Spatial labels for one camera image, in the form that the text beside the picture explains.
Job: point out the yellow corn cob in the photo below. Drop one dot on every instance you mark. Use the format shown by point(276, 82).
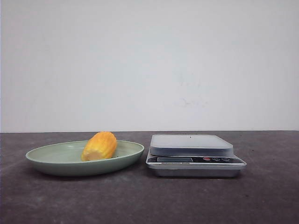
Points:
point(101, 146)

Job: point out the light green plate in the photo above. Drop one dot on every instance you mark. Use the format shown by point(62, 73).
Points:
point(63, 159)

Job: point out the silver digital kitchen scale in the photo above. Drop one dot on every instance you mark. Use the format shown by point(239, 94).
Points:
point(193, 155)

